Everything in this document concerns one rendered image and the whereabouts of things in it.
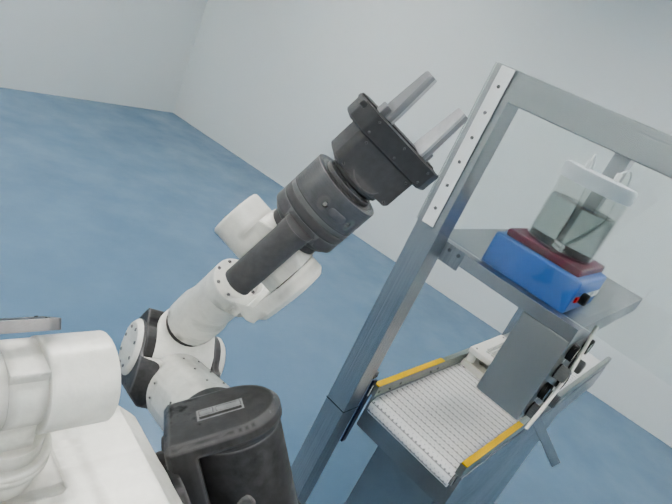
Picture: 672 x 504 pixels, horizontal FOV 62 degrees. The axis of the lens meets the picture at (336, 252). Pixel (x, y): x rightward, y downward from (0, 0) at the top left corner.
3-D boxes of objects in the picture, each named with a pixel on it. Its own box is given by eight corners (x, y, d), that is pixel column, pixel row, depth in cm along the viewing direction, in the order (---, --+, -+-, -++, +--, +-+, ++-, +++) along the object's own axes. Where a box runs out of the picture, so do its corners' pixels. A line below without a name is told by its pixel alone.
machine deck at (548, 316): (567, 347, 106) (578, 330, 104) (418, 243, 125) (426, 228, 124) (634, 310, 154) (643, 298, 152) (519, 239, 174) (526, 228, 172)
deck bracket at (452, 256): (454, 271, 119) (464, 253, 117) (436, 258, 122) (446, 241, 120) (456, 271, 120) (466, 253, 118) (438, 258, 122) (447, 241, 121)
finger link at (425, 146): (457, 105, 59) (412, 144, 61) (466, 115, 56) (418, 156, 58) (465, 115, 59) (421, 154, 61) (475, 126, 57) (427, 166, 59)
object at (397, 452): (441, 509, 128) (461, 479, 125) (355, 424, 143) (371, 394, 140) (592, 385, 229) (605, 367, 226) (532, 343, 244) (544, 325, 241)
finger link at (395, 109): (439, 83, 54) (390, 126, 56) (431, 74, 57) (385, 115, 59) (429, 71, 53) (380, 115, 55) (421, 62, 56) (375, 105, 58)
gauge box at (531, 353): (517, 421, 112) (570, 343, 105) (475, 387, 118) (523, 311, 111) (552, 396, 129) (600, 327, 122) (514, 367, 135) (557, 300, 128)
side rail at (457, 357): (374, 397, 137) (379, 387, 136) (369, 393, 137) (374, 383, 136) (549, 325, 239) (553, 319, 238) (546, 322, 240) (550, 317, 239)
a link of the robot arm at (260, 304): (333, 261, 65) (271, 308, 74) (281, 204, 65) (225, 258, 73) (307, 290, 60) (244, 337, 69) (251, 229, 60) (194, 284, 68)
